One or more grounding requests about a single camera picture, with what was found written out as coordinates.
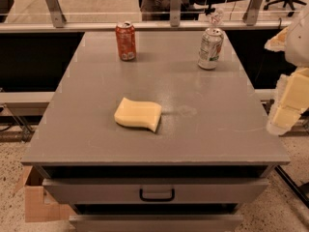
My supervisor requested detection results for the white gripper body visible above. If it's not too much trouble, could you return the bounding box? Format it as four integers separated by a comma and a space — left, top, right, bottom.
285, 6, 309, 67

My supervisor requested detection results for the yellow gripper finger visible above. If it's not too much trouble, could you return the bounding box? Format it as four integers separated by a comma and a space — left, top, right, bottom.
265, 28, 288, 52
267, 68, 309, 135

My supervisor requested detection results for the yellow sponge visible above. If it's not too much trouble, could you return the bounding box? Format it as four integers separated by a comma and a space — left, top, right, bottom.
114, 98, 162, 132

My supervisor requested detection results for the white 7up can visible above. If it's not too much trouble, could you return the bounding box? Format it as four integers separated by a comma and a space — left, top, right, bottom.
198, 28, 224, 70

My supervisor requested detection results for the orange soda can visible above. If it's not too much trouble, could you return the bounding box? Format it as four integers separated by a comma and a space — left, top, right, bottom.
115, 21, 136, 61

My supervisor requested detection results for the black office chair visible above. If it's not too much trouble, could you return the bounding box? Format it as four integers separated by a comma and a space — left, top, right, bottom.
263, 0, 306, 17

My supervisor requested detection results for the grey drawer cabinet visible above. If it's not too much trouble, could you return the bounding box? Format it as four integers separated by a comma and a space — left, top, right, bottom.
23, 32, 289, 232

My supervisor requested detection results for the seated person behind glass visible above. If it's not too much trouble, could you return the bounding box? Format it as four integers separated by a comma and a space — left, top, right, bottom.
140, 0, 198, 21

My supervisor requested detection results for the top grey drawer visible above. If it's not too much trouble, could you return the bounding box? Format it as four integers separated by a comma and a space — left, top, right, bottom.
43, 178, 268, 205

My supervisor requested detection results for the grey drawer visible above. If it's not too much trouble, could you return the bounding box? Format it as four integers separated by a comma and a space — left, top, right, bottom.
70, 215, 242, 232
43, 178, 268, 205

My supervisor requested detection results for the lower grey drawer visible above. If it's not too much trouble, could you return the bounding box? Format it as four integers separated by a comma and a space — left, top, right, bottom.
70, 215, 242, 232

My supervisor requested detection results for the metal railing with glass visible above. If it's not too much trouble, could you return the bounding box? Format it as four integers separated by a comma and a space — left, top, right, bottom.
0, 0, 292, 33

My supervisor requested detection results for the cardboard box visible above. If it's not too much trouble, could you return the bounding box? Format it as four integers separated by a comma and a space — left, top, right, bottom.
14, 166, 75, 222

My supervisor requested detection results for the black drawer handle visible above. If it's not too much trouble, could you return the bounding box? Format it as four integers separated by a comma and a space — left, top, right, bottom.
139, 188, 176, 202

